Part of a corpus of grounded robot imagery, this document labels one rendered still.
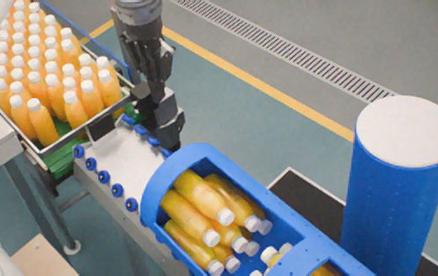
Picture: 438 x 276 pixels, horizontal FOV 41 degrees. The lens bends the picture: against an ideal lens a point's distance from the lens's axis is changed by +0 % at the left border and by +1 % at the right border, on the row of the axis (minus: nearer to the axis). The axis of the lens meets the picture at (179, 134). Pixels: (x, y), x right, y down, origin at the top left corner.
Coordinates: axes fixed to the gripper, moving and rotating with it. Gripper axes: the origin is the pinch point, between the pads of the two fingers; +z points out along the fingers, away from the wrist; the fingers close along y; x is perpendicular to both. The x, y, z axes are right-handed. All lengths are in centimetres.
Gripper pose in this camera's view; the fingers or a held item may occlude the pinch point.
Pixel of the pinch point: (157, 87)
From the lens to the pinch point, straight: 126.6
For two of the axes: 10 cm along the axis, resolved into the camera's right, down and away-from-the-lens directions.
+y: 8.2, 3.6, -4.4
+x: 5.6, -6.8, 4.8
